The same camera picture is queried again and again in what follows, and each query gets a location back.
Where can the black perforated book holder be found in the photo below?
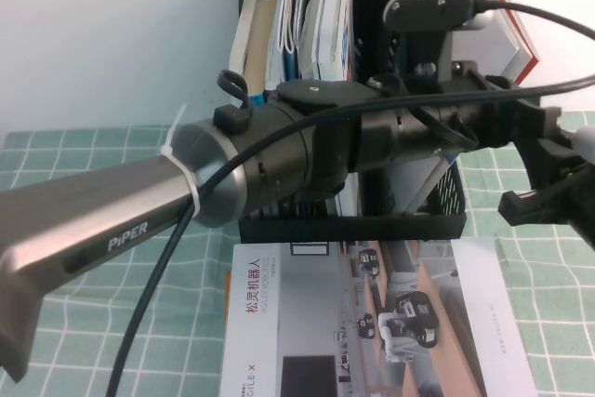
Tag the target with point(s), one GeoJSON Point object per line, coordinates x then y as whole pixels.
{"type": "Point", "coordinates": [348, 229]}

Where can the green checkered tablecloth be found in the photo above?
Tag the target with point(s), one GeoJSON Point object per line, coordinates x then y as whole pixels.
{"type": "Point", "coordinates": [548, 299]}

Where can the dark blue spine tall book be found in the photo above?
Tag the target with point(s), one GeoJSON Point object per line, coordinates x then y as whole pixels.
{"type": "Point", "coordinates": [288, 6]}

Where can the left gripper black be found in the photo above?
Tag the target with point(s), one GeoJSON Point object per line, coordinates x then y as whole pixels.
{"type": "Point", "coordinates": [497, 123]}

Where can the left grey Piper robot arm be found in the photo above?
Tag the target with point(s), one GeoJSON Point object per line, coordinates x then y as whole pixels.
{"type": "Point", "coordinates": [70, 229]}

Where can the white magazine red blue letters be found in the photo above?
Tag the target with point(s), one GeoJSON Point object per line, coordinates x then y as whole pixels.
{"type": "Point", "coordinates": [337, 20]}

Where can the cyan spine paperback book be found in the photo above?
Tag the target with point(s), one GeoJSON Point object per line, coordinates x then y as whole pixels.
{"type": "Point", "coordinates": [260, 43]}

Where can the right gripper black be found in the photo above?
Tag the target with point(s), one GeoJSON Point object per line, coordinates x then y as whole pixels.
{"type": "Point", "coordinates": [576, 197]}

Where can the grey-white spine car book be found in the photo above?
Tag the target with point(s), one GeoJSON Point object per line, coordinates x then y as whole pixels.
{"type": "Point", "coordinates": [310, 57]}

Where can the red cover brochure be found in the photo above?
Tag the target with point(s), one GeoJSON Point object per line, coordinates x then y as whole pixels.
{"type": "Point", "coordinates": [534, 61]}

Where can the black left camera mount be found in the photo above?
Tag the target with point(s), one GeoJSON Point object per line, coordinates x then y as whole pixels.
{"type": "Point", "coordinates": [423, 53]}

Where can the white spine paperback book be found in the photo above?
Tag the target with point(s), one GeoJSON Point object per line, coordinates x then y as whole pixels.
{"type": "Point", "coordinates": [246, 30]}

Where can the office photo cover brochure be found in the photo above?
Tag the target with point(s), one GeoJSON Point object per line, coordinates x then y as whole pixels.
{"type": "Point", "coordinates": [372, 322]}

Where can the desert photo cover brochure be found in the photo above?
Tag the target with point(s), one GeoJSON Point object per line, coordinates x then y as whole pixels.
{"type": "Point", "coordinates": [430, 183]}

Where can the orange cover brochure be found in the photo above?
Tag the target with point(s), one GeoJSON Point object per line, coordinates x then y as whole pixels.
{"type": "Point", "coordinates": [228, 295]}

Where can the white zip tie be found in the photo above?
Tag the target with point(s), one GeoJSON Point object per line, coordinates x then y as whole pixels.
{"type": "Point", "coordinates": [188, 181]}

